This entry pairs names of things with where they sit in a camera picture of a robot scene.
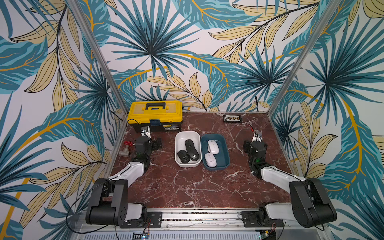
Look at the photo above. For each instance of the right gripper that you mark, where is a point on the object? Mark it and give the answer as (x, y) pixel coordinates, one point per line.
(257, 142)

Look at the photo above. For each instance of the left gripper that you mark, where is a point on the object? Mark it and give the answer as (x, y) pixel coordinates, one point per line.
(156, 146)

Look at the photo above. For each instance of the black mouse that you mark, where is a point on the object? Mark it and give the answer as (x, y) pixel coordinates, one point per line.
(183, 156)
(191, 150)

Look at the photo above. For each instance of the white mouse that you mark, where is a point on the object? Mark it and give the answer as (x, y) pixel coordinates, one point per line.
(213, 147)
(210, 160)

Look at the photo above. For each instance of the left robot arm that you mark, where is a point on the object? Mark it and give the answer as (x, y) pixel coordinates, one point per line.
(108, 204)

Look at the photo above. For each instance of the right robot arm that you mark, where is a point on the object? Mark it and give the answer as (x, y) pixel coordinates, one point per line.
(310, 206)

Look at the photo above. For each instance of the white storage box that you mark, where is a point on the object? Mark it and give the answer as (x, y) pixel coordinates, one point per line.
(180, 139)

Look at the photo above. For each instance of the dark teal storage box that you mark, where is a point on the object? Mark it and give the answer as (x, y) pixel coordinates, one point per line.
(222, 158)

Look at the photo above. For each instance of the yellow black toolbox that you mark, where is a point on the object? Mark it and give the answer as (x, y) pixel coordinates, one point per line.
(159, 116)

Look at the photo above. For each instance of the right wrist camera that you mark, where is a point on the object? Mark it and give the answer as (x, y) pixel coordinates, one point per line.
(257, 137)

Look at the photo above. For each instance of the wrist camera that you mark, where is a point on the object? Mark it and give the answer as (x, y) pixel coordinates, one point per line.
(145, 132)
(257, 137)

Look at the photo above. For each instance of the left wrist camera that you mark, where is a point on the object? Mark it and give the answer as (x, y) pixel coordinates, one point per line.
(145, 132)

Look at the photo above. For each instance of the red handle metal valve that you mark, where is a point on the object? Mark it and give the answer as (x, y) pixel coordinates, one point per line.
(125, 151)

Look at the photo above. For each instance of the black wall socket plate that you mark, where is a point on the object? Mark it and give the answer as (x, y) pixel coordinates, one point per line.
(236, 119)

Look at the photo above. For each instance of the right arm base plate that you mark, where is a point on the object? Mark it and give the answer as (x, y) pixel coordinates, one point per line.
(255, 219)

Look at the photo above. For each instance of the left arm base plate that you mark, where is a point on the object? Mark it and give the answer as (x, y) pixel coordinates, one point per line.
(151, 219)

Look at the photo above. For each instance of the aluminium front rail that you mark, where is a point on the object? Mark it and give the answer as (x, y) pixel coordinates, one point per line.
(201, 224)

